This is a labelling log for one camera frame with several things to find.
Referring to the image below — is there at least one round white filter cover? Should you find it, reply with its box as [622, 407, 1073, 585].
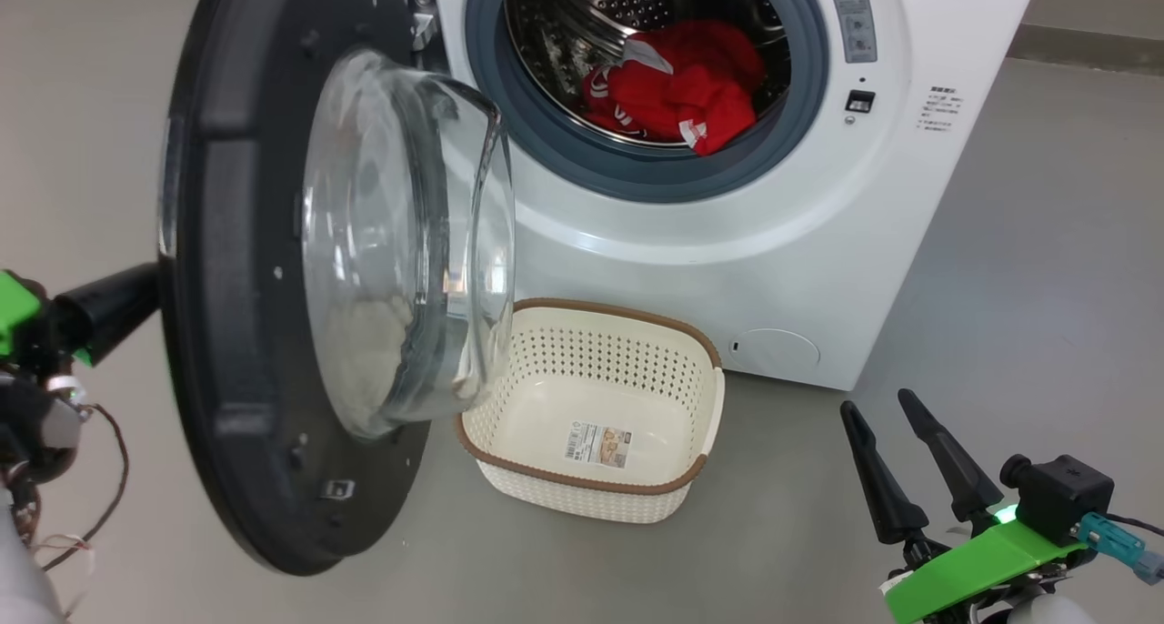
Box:
[730, 327, 821, 374]

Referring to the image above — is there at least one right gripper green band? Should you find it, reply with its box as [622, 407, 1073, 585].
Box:
[839, 388, 1092, 624]

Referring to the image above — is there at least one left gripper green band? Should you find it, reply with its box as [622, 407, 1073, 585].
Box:
[0, 260, 163, 479]

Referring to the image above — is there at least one grey wall baseboard strip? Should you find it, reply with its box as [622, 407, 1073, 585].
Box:
[1005, 24, 1164, 79]

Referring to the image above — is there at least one paper label inside basket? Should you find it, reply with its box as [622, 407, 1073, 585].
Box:
[564, 421, 630, 469]

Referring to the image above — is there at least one white front-load washing machine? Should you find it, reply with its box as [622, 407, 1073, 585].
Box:
[391, 0, 1045, 392]

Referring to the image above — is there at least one black round glass washer door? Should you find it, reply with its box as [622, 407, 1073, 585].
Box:
[156, 0, 517, 577]

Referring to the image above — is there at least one cream perforated basket brown rim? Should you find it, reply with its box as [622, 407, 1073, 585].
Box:
[454, 297, 727, 525]

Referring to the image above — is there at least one red garment with white stripes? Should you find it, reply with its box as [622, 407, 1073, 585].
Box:
[580, 20, 768, 157]

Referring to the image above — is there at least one small printed text sticker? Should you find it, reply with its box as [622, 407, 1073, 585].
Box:
[917, 85, 967, 134]

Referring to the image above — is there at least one metal door hinge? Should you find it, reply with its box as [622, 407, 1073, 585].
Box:
[406, 0, 442, 52]

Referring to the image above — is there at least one steel perforated washer drum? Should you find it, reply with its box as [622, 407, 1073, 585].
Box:
[503, 0, 792, 152]

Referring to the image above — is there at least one grey rubber door gasket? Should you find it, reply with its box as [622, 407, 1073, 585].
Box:
[464, 0, 830, 205]

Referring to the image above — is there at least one grey warning sticker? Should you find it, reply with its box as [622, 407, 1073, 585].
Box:
[828, 0, 879, 65]

